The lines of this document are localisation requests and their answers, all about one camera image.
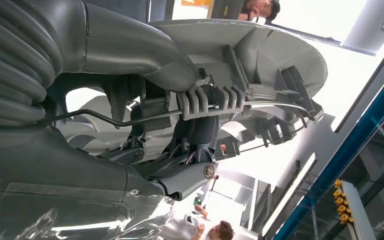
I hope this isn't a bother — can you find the person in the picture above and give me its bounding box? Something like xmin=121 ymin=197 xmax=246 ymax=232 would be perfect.
xmin=239 ymin=0 xmax=281 ymax=21
xmin=160 ymin=204 xmax=236 ymax=240

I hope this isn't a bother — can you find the ceiling light strip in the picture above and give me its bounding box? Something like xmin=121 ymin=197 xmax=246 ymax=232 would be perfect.
xmin=261 ymin=152 xmax=318 ymax=237

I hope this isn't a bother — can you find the white panel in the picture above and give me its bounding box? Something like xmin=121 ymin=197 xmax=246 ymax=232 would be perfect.
xmin=341 ymin=180 xmax=378 ymax=240

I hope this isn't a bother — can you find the blue steel beam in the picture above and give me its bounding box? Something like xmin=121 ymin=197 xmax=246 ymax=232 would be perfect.
xmin=273 ymin=59 xmax=384 ymax=240

